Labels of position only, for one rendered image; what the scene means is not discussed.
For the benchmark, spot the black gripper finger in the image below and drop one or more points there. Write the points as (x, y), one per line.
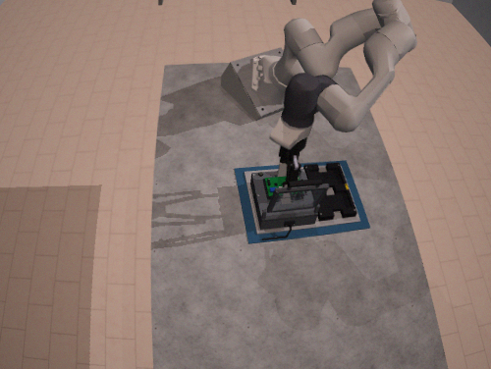
(282, 170)
(293, 169)

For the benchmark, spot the green circuit board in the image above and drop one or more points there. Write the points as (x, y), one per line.
(273, 183)

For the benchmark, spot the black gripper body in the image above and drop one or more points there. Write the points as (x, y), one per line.
(296, 149)

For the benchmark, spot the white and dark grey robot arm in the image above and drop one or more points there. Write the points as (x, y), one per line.
(306, 57)

